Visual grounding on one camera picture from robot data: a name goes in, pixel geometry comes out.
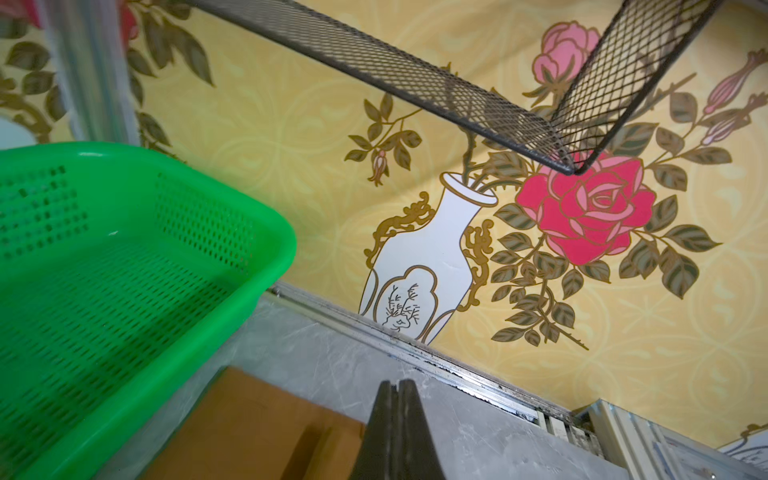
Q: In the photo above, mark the green plastic basket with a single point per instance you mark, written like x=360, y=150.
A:
x=122, y=271

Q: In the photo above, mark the brown long pants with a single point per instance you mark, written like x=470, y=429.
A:
x=244, y=428

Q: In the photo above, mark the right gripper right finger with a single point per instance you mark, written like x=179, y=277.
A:
x=414, y=455

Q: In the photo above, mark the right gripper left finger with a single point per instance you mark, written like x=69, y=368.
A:
x=376, y=457

